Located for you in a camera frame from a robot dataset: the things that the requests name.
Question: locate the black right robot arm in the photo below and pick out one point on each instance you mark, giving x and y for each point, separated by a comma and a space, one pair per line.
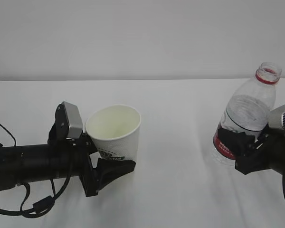
252, 154

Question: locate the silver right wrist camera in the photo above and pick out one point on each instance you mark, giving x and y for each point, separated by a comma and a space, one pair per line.
276, 118

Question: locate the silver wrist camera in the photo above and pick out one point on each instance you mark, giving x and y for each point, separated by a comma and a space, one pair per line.
67, 125
276, 118

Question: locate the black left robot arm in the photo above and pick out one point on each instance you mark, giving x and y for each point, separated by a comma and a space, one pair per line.
57, 159

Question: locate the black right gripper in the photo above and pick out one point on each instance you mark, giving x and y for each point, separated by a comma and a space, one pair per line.
253, 154

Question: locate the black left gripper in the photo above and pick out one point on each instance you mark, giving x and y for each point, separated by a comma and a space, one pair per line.
95, 179

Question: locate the clear water bottle red label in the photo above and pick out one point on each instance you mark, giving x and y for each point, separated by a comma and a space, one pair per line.
248, 109

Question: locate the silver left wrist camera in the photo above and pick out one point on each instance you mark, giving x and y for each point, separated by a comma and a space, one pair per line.
67, 125

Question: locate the white paper cup green logo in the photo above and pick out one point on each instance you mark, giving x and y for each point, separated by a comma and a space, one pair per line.
115, 132

